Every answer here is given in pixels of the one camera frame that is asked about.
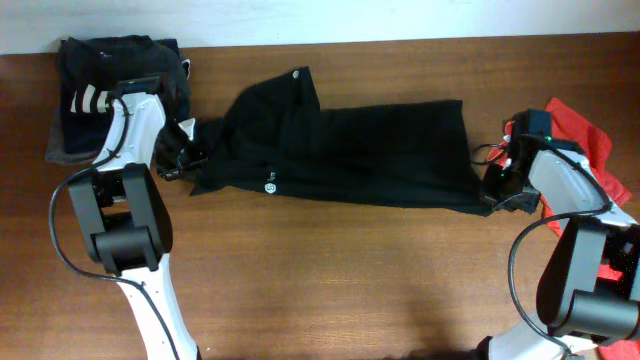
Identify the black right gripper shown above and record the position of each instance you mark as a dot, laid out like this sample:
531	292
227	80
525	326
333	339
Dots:
489	192

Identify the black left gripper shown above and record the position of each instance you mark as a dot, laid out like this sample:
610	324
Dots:
170	171

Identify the black polo shirt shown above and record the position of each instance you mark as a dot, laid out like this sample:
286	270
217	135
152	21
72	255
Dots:
276	139

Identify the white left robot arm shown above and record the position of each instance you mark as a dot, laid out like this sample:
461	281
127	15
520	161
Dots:
124	222

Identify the red shirt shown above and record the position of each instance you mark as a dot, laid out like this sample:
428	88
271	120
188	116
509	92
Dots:
590	145

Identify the folded grey shirt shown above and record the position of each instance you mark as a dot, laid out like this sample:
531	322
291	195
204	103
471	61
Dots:
55	152

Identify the folded navy printed shirt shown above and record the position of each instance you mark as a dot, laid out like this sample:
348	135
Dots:
88	69

